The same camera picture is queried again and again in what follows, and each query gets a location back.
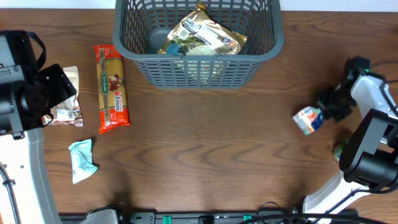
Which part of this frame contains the white brown nuts bag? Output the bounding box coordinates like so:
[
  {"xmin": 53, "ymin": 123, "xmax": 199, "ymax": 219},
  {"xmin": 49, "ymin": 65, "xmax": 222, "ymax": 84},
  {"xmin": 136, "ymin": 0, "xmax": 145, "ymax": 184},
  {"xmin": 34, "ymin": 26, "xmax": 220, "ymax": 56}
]
[{"xmin": 42, "ymin": 66, "xmax": 84, "ymax": 127}]

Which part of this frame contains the Kleenex tissue multipack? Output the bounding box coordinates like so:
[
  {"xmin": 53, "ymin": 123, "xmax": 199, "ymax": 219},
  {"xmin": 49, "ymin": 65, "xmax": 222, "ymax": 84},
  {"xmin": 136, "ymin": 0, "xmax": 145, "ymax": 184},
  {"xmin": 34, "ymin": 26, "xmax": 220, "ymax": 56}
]
[{"xmin": 293, "ymin": 106, "xmax": 323, "ymax": 136}]

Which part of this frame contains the green lid jar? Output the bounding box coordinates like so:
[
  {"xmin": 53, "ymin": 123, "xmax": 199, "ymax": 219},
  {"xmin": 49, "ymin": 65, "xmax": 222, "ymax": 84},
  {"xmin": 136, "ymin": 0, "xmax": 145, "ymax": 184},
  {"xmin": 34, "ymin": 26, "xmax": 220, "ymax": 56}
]
[{"xmin": 333, "ymin": 144, "xmax": 345, "ymax": 162}]

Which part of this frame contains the orange spaghetti packet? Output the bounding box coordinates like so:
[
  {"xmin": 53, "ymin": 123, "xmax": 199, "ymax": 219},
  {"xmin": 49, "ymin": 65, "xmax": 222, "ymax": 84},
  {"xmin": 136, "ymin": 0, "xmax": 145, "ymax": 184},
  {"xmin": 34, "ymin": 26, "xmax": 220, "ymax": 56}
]
[{"xmin": 93, "ymin": 45, "xmax": 130, "ymax": 134}]

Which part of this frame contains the grey plastic basket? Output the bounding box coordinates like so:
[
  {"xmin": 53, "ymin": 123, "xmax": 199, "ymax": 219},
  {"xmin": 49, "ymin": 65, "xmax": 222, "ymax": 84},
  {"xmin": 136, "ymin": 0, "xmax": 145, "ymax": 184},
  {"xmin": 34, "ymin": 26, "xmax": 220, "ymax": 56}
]
[{"xmin": 113, "ymin": 0, "xmax": 284, "ymax": 89}]

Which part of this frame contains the gold foil snack bag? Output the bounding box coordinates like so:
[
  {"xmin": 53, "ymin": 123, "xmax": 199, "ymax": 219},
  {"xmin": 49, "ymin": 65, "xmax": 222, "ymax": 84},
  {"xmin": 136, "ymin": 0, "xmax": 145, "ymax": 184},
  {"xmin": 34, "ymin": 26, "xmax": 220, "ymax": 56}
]
[{"xmin": 157, "ymin": 2, "xmax": 248, "ymax": 56}]

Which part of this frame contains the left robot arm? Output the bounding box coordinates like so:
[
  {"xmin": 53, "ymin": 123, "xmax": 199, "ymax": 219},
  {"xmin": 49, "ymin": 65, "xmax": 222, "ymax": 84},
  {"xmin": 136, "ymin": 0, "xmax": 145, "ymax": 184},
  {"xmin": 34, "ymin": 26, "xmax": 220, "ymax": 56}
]
[{"xmin": 1, "ymin": 30, "xmax": 76, "ymax": 223}]

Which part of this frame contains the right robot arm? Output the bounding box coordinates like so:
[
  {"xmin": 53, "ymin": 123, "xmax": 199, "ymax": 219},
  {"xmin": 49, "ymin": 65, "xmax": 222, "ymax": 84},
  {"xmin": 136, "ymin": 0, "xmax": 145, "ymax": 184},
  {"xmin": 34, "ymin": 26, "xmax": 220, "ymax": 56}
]
[{"xmin": 294, "ymin": 57, "xmax": 397, "ymax": 223}]

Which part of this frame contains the teal white small sachet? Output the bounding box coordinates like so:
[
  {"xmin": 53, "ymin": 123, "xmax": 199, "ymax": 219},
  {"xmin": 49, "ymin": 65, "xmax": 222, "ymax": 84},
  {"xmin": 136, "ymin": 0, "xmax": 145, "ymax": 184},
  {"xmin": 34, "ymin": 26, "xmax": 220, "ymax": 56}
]
[{"xmin": 68, "ymin": 139, "xmax": 98, "ymax": 184}]

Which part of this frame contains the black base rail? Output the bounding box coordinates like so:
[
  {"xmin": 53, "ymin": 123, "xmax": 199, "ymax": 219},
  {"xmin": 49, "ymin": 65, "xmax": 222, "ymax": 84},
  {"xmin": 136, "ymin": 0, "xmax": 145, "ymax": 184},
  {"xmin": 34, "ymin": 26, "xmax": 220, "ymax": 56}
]
[{"xmin": 60, "ymin": 209, "xmax": 359, "ymax": 224}]

